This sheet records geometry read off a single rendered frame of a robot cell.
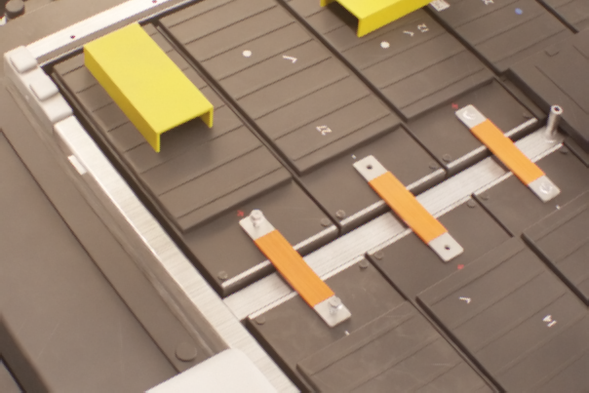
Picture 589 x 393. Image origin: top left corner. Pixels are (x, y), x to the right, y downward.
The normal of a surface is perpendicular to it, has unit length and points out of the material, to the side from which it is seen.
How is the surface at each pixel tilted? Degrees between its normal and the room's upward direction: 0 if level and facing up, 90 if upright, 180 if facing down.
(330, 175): 0
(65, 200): 0
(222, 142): 0
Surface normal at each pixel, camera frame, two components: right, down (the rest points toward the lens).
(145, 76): 0.08, -0.66
